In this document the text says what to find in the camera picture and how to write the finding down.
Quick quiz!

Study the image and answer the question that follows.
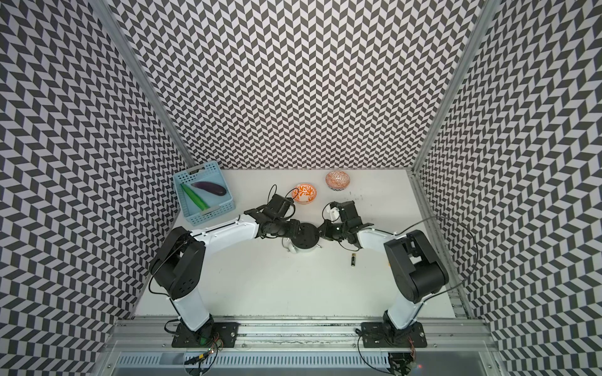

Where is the white twin-bell alarm clock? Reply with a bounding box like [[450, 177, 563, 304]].
[[282, 222, 321, 254]]

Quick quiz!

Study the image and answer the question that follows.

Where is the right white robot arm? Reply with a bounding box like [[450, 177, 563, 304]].
[[318, 201, 449, 331]]

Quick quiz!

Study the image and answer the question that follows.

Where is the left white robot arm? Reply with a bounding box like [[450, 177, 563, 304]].
[[149, 194, 300, 337]]

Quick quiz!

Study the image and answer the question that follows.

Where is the orange white patterned bowl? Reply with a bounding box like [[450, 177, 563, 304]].
[[292, 183, 318, 205]]

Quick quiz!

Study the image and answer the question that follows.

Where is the overturned orange patterned bowl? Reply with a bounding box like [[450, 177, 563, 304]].
[[325, 170, 351, 191]]

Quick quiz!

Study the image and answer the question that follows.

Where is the dark purple eggplant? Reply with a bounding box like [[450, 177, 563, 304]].
[[191, 181, 227, 197]]

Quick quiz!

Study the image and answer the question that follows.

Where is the light blue perforated basket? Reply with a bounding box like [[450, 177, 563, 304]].
[[172, 161, 235, 226]]

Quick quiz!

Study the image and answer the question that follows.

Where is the green cucumber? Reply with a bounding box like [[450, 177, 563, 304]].
[[180, 184, 210, 212]]

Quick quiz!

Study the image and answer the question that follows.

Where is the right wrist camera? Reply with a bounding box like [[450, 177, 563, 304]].
[[324, 202, 340, 222]]

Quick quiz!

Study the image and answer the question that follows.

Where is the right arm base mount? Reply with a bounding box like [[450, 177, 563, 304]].
[[356, 322, 427, 349]]

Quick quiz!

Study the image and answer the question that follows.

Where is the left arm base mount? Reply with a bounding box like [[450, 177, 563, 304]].
[[171, 322, 240, 349]]

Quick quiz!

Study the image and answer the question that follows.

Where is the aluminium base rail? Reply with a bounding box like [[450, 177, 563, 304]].
[[92, 316, 506, 375]]

